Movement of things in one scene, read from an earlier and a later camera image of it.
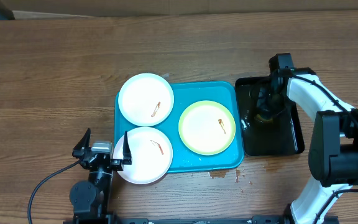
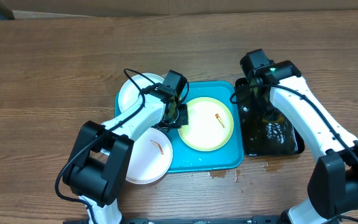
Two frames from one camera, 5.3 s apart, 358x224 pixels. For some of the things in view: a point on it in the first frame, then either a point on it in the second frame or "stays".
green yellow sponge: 260,118 → 281,120
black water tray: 269,125 stays
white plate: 151,154 stays
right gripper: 266,101 → 258,94
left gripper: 119,164 → 183,121
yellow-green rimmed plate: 207,127 stays
